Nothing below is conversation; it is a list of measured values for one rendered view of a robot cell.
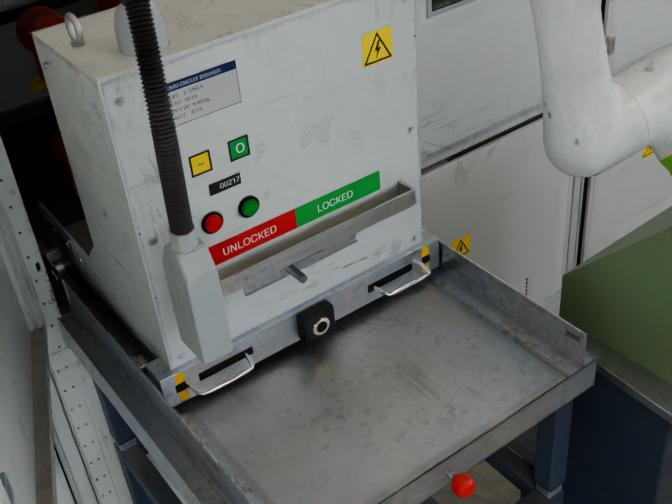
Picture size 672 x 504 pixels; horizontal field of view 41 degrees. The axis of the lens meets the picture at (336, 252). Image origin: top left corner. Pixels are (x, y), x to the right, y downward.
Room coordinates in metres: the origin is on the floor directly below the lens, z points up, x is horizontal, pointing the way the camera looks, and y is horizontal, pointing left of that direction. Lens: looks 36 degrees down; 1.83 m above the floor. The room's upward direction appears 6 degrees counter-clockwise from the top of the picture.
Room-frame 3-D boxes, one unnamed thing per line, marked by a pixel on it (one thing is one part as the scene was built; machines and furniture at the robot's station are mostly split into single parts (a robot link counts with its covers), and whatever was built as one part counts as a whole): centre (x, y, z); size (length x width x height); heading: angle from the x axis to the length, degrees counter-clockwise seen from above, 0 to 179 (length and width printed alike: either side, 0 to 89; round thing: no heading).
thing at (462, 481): (0.83, -0.14, 0.82); 0.04 x 0.03 x 0.03; 33
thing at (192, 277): (0.96, 0.19, 1.09); 0.08 x 0.05 x 0.17; 33
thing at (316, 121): (1.13, 0.05, 1.15); 0.48 x 0.01 x 0.48; 123
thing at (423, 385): (1.13, 0.06, 0.82); 0.68 x 0.62 x 0.06; 33
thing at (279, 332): (1.14, 0.06, 0.90); 0.54 x 0.05 x 0.06; 123
